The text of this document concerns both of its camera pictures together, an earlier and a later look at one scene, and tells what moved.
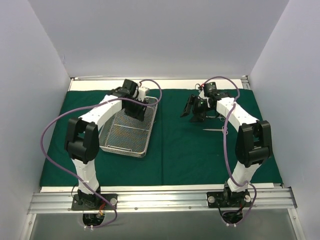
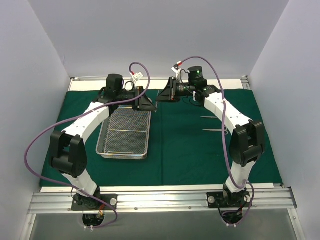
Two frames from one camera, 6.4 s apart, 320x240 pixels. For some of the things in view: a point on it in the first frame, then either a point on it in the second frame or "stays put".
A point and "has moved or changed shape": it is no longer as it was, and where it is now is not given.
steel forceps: x=220 y=130 stays put
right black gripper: x=197 y=106 to x=172 y=89
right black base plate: x=228 y=199 stays put
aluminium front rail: x=159 y=198 stays put
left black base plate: x=93 y=202 stays put
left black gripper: x=135 y=107 to x=139 y=97
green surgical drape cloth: x=181 y=152 stays put
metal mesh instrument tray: x=124 y=134 has moved or changed shape
